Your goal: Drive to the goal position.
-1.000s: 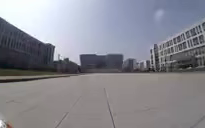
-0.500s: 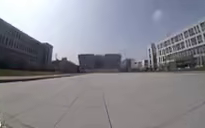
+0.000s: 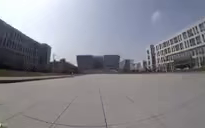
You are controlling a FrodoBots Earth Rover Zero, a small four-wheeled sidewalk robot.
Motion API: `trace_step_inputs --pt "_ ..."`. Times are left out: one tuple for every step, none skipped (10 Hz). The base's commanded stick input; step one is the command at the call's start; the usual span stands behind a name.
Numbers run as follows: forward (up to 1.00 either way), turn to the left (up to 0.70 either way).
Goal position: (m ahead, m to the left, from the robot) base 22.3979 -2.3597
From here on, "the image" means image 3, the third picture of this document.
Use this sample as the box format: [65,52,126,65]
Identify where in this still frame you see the dark block building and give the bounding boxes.
[76,54,121,73]

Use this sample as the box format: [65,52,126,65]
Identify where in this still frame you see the group of pale buildings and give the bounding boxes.
[119,58,148,73]

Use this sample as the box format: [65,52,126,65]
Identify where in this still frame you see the grey concrete slab plaza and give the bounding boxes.
[0,71,205,128]

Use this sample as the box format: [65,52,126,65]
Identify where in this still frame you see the concrete kerb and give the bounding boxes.
[0,74,75,85]

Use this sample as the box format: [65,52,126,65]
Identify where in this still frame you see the grass strip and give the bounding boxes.
[0,68,74,80]

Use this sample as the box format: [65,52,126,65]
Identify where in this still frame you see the large white building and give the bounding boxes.
[145,13,205,73]

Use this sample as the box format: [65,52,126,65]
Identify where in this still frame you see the long dark building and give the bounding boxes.
[0,13,53,72]

